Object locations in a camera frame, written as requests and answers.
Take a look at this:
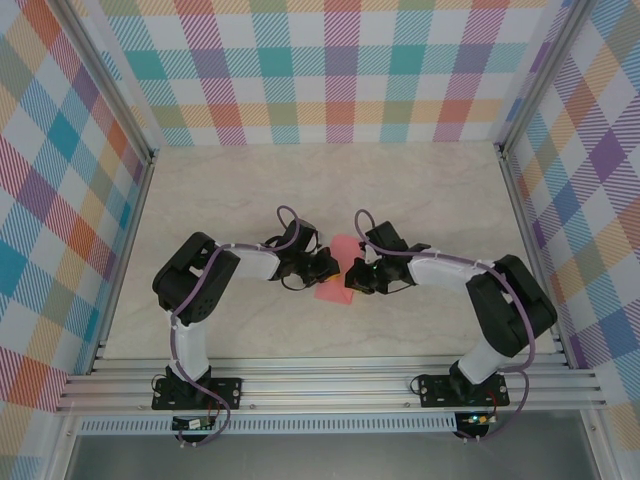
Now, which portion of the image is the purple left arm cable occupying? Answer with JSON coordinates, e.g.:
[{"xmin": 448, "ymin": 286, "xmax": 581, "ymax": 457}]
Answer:
[{"xmin": 167, "ymin": 204, "xmax": 314, "ymax": 449}]

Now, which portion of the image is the grey metal sheet panel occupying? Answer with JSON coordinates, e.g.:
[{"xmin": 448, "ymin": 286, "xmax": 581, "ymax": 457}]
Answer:
[{"xmin": 64, "ymin": 432, "xmax": 601, "ymax": 480}]

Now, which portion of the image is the aluminium frame post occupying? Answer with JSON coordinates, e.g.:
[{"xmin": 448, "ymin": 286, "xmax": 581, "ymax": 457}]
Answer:
[
  {"xmin": 52, "ymin": 0, "xmax": 161, "ymax": 166},
  {"xmin": 494, "ymin": 0, "xmax": 594, "ymax": 151}
]

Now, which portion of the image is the aluminium side rail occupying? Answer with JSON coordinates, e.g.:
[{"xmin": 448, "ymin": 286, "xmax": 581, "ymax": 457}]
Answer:
[
  {"xmin": 89, "ymin": 152, "xmax": 159, "ymax": 376},
  {"xmin": 497, "ymin": 144, "xmax": 571, "ymax": 369}
]

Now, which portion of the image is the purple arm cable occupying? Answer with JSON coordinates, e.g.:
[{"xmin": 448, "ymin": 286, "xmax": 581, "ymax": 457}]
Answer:
[
  {"xmin": 167, "ymin": 204, "xmax": 314, "ymax": 449},
  {"xmin": 353, "ymin": 208, "xmax": 539, "ymax": 444}
]

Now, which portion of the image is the slotted white cable duct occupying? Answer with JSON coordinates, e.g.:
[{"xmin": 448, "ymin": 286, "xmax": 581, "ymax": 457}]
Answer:
[{"xmin": 79, "ymin": 412, "xmax": 459, "ymax": 435}]

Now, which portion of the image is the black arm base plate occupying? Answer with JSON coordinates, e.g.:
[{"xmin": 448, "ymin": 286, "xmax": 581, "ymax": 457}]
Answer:
[
  {"xmin": 151, "ymin": 377, "xmax": 245, "ymax": 411},
  {"xmin": 417, "ymin": 374, "xmax": 511, "ymax": 409}
]

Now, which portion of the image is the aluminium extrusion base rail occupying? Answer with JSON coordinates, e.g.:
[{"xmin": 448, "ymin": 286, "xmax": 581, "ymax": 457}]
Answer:
[{"xmin": 54, "ymin": 355, "xmax": 609, "ymax": 414}]

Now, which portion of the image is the pink cloth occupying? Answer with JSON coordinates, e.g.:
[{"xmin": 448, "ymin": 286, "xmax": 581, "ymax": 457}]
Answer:
[{"xmin": 313, "ymin": 233, "xmax": 359, "ymax": 306}]

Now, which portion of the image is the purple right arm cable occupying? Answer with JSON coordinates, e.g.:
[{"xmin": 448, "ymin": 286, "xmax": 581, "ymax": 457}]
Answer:
[{"xmin": 353, "ymin": 208, "xmax": 539, "ymax": 444}]

